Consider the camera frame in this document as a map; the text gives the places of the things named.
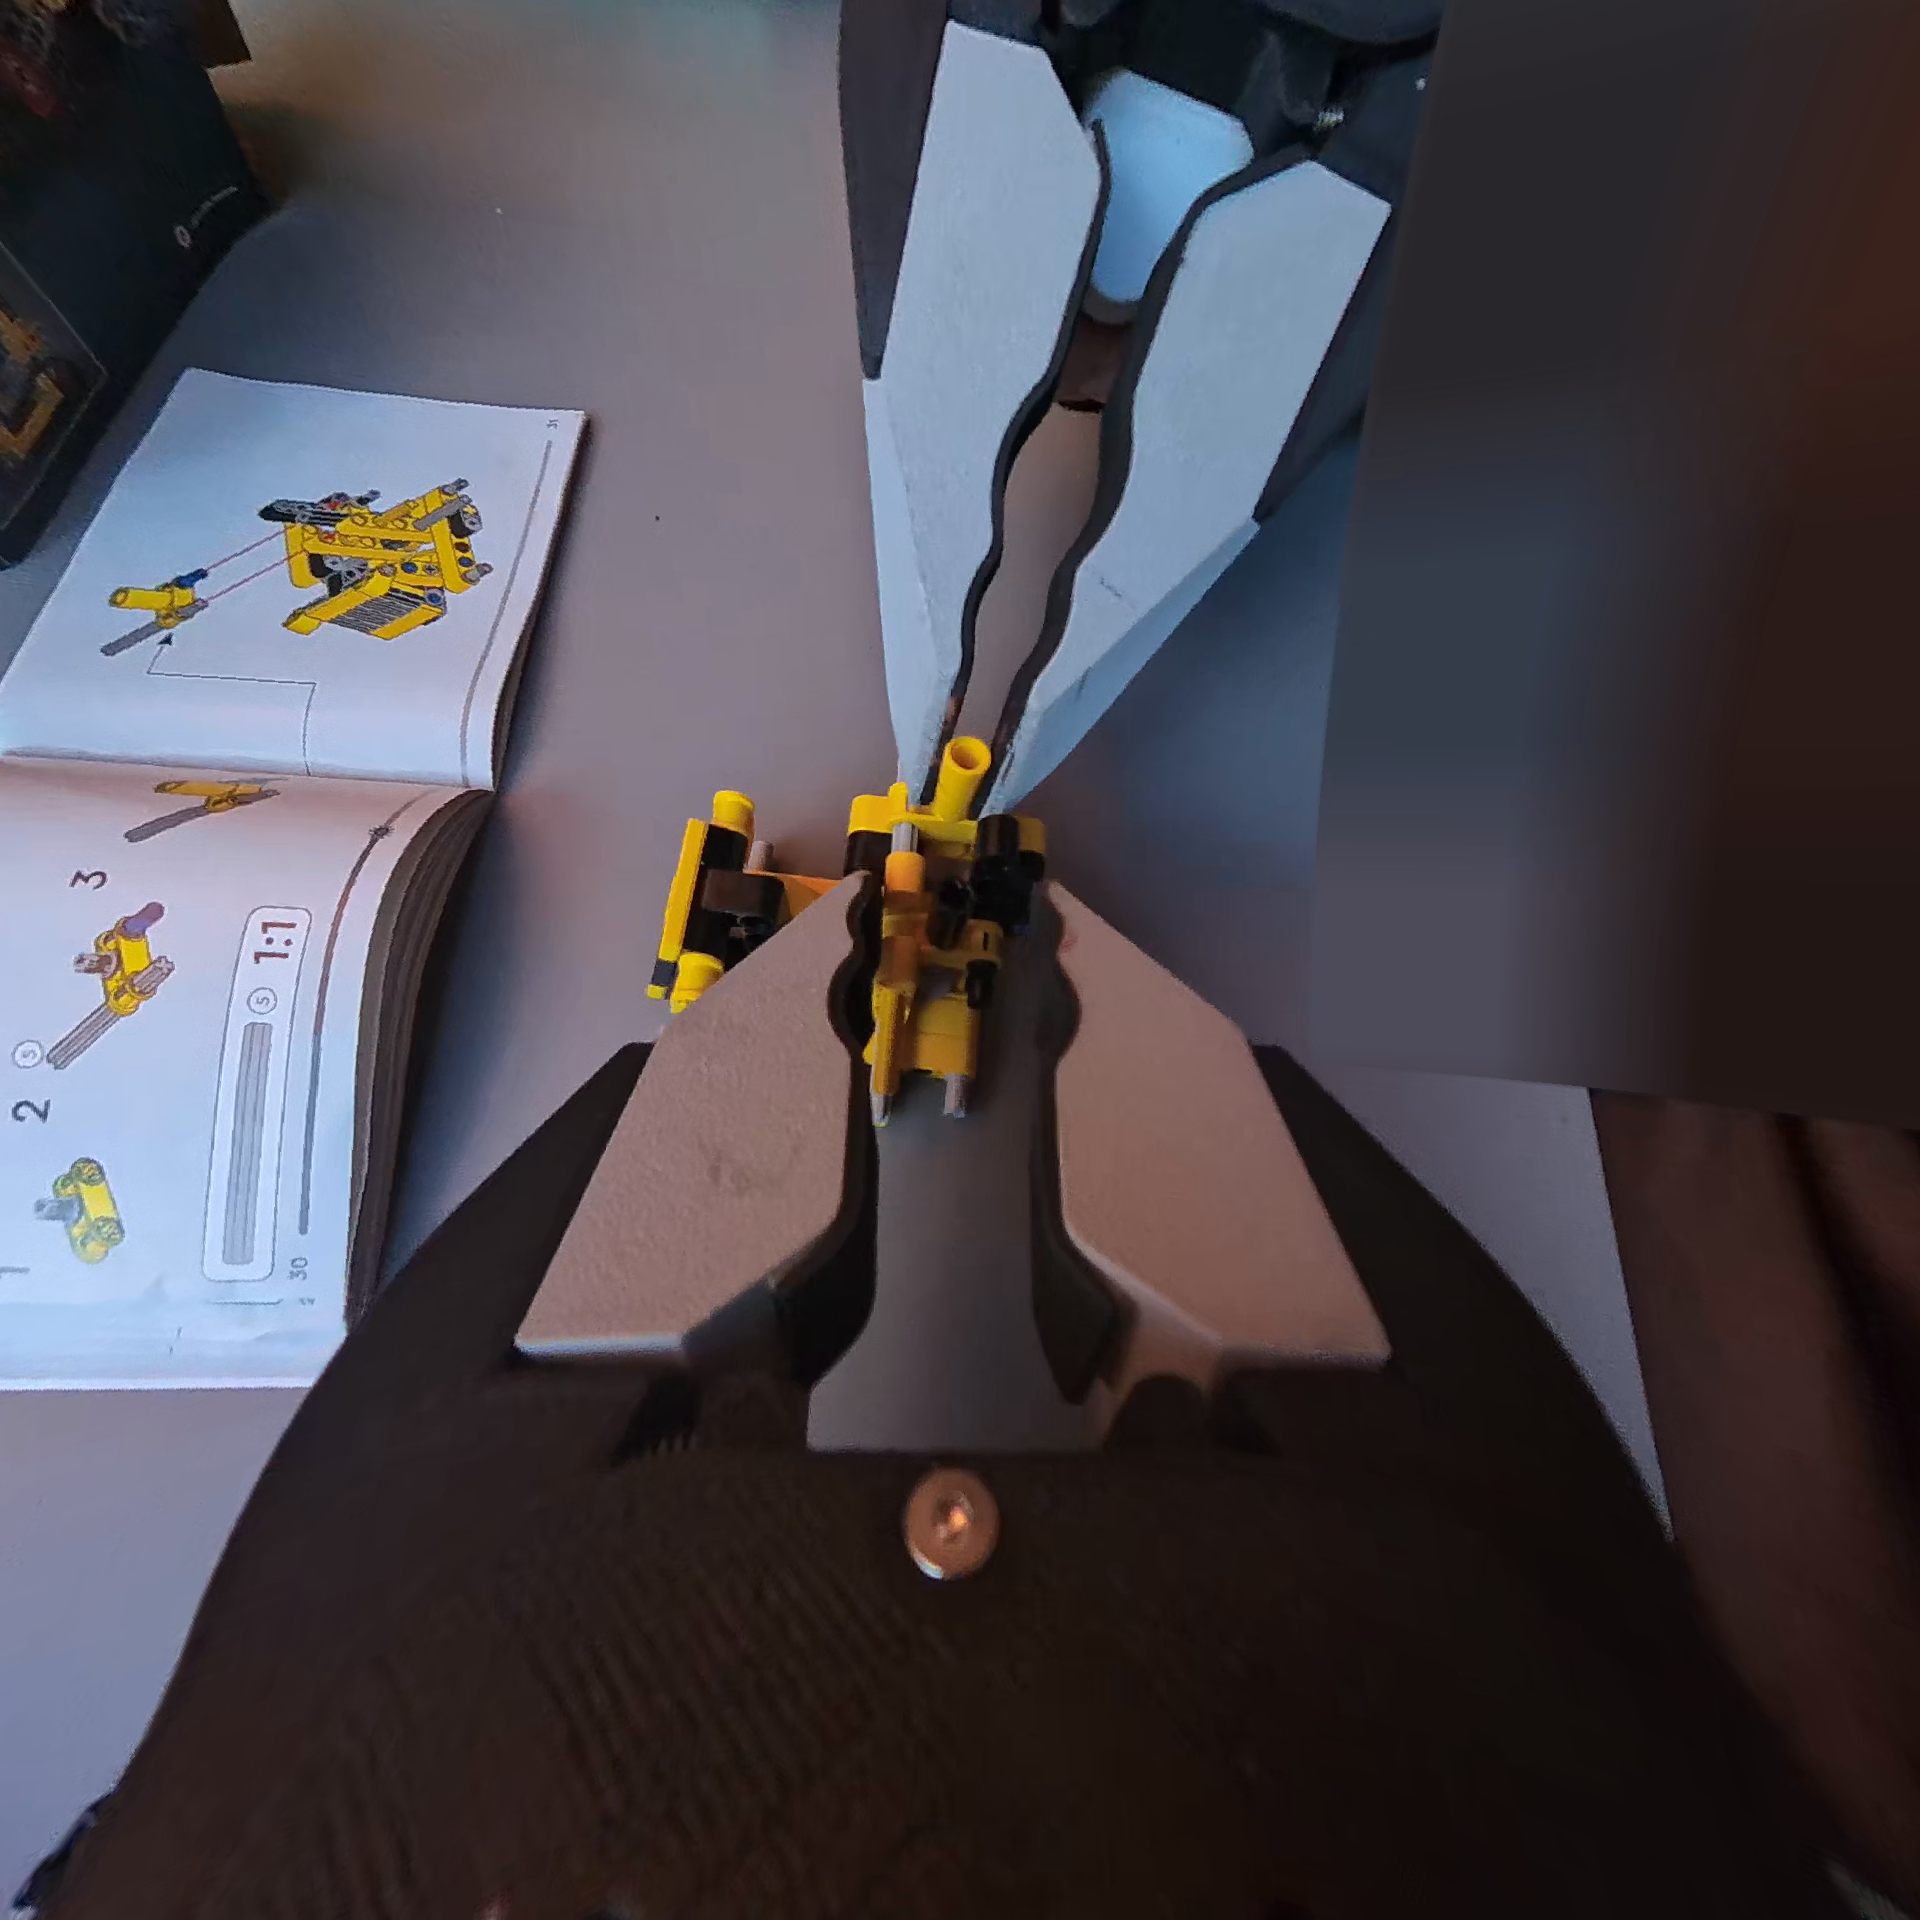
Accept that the small yellow lego assembly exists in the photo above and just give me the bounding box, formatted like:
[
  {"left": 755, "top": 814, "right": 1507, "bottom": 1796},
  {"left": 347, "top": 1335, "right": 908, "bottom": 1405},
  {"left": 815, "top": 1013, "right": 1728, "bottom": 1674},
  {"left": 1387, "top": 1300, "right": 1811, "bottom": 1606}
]
[{"left": 845, "top": 733, "right": 1052, "bottom": 1131}]

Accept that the yellow black lego model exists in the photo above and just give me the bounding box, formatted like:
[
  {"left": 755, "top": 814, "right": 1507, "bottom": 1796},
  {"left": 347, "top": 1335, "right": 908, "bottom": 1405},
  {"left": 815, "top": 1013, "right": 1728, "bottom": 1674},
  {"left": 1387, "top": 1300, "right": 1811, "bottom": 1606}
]
[{"left": 648, "top": 791, "right": 848, "bottom": 1011}]

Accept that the lego instruction booklet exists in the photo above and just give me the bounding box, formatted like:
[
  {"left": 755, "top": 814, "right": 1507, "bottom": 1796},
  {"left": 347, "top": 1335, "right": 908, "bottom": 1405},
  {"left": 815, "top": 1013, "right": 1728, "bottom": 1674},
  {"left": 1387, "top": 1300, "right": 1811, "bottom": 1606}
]
[{"left": 0, "top": 369, "right": 590, "bottom": 1389}]

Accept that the black lego box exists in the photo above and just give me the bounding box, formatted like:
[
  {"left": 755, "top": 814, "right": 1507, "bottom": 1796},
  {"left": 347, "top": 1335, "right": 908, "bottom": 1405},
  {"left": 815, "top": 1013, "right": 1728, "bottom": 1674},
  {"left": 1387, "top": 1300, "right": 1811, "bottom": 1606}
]
[{"left": 0, "top": 0, "right": 275, "bottom": 569}]

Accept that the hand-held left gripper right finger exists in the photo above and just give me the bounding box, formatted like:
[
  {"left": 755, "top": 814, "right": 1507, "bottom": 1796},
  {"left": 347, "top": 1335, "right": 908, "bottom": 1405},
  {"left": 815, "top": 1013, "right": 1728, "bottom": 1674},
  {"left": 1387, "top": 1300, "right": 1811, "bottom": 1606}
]
[{"left": 1030, "top": 879, "right": 1397, "bottom": 1402}]

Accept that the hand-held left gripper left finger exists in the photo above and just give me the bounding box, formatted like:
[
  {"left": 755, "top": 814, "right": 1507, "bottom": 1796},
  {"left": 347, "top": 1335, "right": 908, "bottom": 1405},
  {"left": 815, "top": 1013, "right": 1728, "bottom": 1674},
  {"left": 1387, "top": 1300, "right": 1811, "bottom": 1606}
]
[{"left": 514, "top": 870, "right": 891, "bottom": 1395}]

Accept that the person's brown clothed torso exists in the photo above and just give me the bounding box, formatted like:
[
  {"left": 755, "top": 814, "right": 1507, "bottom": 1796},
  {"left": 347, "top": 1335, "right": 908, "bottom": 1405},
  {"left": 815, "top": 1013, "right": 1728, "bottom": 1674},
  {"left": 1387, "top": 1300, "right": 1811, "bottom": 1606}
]
[{"left": 1589, "top": 1094, "right": 1920, "bottom": 1879}]

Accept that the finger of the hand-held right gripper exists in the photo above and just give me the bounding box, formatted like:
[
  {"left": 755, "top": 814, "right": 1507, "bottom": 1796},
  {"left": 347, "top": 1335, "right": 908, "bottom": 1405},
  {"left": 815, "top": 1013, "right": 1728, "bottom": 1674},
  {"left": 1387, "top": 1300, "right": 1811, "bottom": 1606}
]
[
  {"left": 993, "top": 157, "right": 1397, "bottom": 816},
  {"left": 862, "top": 20, "right": 1116, "bottom": 789}
]

